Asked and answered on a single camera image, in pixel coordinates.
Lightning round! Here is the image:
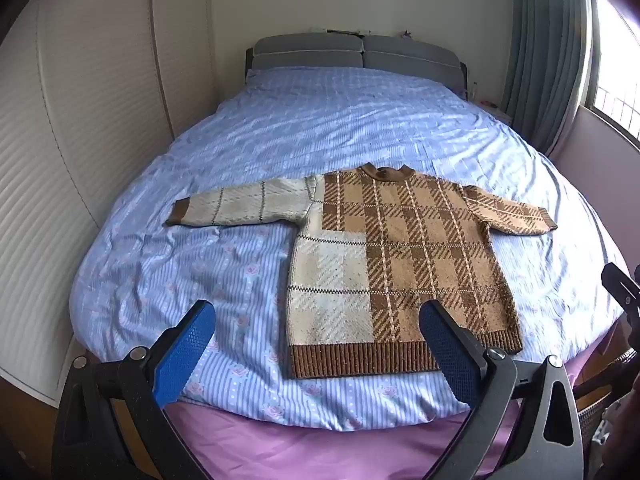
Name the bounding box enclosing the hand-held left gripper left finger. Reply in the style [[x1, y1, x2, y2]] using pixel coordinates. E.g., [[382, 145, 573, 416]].
[[52, 299, 217, 480]]

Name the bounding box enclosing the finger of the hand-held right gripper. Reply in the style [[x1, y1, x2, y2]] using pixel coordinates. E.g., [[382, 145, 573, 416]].
[[601, 262, 640, 347]]

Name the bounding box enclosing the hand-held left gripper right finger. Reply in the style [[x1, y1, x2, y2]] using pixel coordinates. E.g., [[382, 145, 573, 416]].
[[418, 300, 586, 480]]

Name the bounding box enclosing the brown and cream plaid sweater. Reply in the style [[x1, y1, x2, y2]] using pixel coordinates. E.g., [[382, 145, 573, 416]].
[[166, 162, 557, 380]]

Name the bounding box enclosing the wicker basket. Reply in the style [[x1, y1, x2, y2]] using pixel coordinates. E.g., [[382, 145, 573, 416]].
[[574, 349, 633, 453]]

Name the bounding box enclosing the purple bed sheet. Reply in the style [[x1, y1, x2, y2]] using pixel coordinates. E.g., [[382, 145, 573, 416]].
[[162, 332, 628, 480]]

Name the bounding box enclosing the window with railing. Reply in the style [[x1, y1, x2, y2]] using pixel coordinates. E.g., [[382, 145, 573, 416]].
[[580, 0, 640, 142]]

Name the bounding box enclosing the white nightstand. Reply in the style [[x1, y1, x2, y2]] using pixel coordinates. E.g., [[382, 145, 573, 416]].
[[477, 100, 514, 127]]

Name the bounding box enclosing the white ribbed wardrobe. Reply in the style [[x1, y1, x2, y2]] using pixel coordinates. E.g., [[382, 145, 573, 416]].
[[0, 0, 223, 406]]

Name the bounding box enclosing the grey-blue curtain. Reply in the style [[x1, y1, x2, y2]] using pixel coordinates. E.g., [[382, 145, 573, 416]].
[[501, 0, 597, 157]]

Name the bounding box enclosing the grey padded headboard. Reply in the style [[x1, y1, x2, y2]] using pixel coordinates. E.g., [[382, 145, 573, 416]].
[[244, 47, 472, 98]]

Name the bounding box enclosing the blue floral striped quilt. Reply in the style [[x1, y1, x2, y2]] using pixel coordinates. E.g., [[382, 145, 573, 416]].
[[70, 66, 631, 432]]

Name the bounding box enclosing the grey headboard cushion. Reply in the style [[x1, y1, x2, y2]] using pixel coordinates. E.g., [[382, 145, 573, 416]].
[[361, 35, 462, 77], [251, 35, 365, 72]]

